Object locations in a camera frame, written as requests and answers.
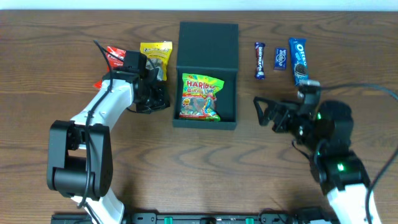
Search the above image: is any yellow Hacks candy bag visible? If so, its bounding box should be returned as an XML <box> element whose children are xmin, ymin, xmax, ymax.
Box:
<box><xmin>140</xmin><ymin>41</ymin><xmax>173</xmax><ymax>81</ymax></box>

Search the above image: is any right black cable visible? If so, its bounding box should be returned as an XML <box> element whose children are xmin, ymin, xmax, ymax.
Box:
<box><xmin>317</xmin><ymin>82</ymin><xmax>398</xmax><ymax>224</ymax></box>

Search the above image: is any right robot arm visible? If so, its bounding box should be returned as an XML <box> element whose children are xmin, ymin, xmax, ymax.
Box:
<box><xmin>253</xmin><ymin>93</ymin><xmax>381</xmax><ymax>223</ymax></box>

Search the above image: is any dark green open box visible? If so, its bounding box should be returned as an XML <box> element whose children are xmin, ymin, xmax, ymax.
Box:
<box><xmin>173</xmin><ymin>22</ymin><xmax>239</xmax><ymax>130</ymax></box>

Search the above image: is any blue Oreo cookie pack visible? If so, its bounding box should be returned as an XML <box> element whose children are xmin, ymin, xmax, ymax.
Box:
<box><xmin>289</xmin><ymin>37</ymin><xmax>308</xmax><ymax>86</ymax></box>

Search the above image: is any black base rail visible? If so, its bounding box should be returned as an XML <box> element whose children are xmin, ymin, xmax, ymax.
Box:
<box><xmin>51</xmin><ymin>212</ymin><xmax>340</xmax><ymax>224</ymax></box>

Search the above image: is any purple Dairy Milk bar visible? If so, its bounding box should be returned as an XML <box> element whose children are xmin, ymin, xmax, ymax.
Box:
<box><xmin>254</xmin><ymin>42</ymin><xmax>265</xmax><ymax>80</ymax></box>

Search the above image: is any blue Eclipse mint pack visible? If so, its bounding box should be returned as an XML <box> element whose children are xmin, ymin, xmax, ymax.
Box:
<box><xmin>274</xmin><ymin>47</ymin><xmax>287</xmax><ymax>70</ymax></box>

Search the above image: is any left black cable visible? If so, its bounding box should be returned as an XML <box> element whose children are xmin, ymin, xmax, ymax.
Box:
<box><xmin>76</xmin><ymin>39</ymin><xmax>116</xmax><ymax>224</ymax></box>

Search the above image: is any green Haribo worms bag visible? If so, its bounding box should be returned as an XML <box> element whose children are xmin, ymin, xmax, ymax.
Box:
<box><xmin>178</xmin><ymin>73</ymin><xmax>224</xmax><ymax>122</ymax></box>

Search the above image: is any red Hacks candy bag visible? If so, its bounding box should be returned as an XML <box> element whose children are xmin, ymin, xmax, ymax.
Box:
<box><xmin>106</xmin><ymin>46</ymin><xmax>126</xmax><ymax>69</ymax></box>

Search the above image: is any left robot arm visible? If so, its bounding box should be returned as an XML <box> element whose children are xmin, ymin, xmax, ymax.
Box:
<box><xmin>47</xmin><ymin>67</ymin><xmax>170</xmax><ymax>223</ymax></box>

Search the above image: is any black cable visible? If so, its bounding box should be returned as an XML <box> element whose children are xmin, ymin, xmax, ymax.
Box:
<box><xmin>76</xmin><ymin>39</ymin><xmax>116</xmax><ymax>224</ymax></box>
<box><xmin>317</xmin><ymin>82</ymin><xmax>398</xmax><ymax>224</ymax></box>

